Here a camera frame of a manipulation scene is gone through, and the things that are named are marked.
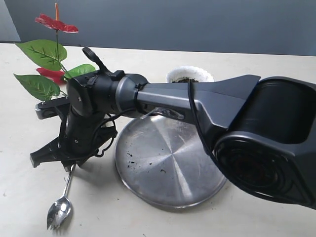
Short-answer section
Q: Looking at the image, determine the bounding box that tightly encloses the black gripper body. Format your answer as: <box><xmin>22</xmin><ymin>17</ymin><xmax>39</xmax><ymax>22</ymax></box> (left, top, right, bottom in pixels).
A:
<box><xmin>59</xmin><ymin>108</ymin><xmax>118</xmax><ymax>163</ymax></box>

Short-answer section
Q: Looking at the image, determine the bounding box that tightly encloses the steel spork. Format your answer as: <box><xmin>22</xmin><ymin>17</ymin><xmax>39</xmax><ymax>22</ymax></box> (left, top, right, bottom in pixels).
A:
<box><xmin>46</xmin><ymin>164</ymin><xmax>76</xmax><ymax>230</ymax></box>

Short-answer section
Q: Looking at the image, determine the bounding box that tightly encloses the artificial red anthurium plant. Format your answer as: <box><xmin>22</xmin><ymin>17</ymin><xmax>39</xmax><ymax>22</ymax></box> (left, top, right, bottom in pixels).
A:
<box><xmin>14</xmin><ymin>3</ymin><xmax>96</xmax><ymax>102</ymax></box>

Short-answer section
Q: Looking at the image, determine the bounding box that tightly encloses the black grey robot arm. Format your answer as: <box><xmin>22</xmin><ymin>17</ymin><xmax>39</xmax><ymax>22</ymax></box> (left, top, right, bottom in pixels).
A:
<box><xmin>30</xmin><ymin>70</ymin><xmax>316</xmax><ymax>209</ymax></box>

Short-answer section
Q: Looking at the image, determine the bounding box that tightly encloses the white flower pot with soil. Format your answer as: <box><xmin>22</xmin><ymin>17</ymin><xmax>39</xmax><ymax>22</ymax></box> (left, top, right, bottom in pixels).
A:
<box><xmin>166</xmin><ymin>66</ymin><xmax>215</xmax><ymax>83</ymax></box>

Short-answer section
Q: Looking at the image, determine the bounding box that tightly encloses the round steel plate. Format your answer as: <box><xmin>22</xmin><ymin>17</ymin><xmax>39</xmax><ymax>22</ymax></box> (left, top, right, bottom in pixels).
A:
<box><xmin>115</xmin><ymin>116</ymin><xmax>226</xmax><ymax>209</ymax></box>

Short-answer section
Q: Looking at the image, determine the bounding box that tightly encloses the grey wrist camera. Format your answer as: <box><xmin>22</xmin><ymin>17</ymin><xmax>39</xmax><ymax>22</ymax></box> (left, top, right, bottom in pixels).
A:
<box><xmin>35</xmin><ymin>97</ymin><xmax>70</xmax><ymax>120</ymax></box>

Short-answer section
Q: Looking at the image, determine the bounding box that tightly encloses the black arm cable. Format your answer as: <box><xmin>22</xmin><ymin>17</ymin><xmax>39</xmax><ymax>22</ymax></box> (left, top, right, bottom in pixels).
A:
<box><xmin>81</xmin><ymin>46</ymin><xmax>220</xmax><ymax>168</ymax></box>

